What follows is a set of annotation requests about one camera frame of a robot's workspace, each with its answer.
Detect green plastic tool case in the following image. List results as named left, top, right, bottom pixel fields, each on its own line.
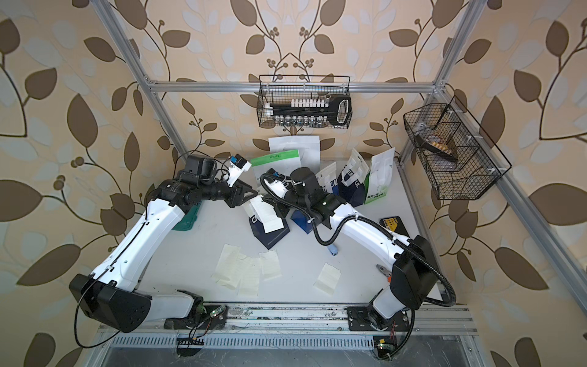
left=173, top=203, right=201, bottom=232

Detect wire basket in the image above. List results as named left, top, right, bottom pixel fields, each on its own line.
left=257, top=73, right=353, bottom=130
left=403, top=96, right=512, bottom=200

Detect green white cool tea bag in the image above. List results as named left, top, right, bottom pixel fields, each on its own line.
left=250, top=150, right=301, bottom=181

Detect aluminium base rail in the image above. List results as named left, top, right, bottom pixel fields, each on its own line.
left=97, top=301, right=478, bottom=336

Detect back wire basket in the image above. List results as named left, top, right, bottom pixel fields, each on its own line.
left=257, top=73, right=353, bottom=130

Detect blue takeaway bag white handles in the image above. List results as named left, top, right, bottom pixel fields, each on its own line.
left=290, top=167, right=345, bottom=229

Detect small dark navy bag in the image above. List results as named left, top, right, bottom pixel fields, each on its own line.
left=245, top=196, right=290, bottom=250

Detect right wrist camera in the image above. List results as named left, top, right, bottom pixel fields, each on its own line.
left=264, top=168, right=294, bottom=198

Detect white green bag right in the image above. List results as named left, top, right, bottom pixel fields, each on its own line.
left=365, top=148, right=395, bottom=204

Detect dark navy bag right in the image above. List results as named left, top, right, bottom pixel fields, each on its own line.
left=337, top=148, right=370, bottom=207

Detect light blue stapler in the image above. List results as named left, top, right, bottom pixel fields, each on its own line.
left=327, top=244, right=339, bottom=256

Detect black socket set holder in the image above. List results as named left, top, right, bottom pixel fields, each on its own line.
left=266, top=94, right=353, bottom=126

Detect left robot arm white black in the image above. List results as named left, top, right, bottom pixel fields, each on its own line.
left=69, top=180, right=258, bottom=333

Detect white flat bag back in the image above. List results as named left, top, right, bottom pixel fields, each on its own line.
left=268, top=135, right=321, bottom=174

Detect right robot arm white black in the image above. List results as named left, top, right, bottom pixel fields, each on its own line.
left=260, top=168, right=456, bottom=321

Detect right wire basket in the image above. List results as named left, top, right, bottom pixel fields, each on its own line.
left=403, top=96, right=512, bottom=200

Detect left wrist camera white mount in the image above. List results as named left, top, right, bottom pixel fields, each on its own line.
left=226, top=154, right=252, bottom=187

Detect object in right basket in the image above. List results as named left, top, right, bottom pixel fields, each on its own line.
left=415, top=135, right=458, bottom=164

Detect black yellow-labelled device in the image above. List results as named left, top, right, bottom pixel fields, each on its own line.
left=379, top=216, right=410, bottom=237

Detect orange handled pliers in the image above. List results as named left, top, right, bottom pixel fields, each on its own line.
left=376, top=265, right=392, bottom=280

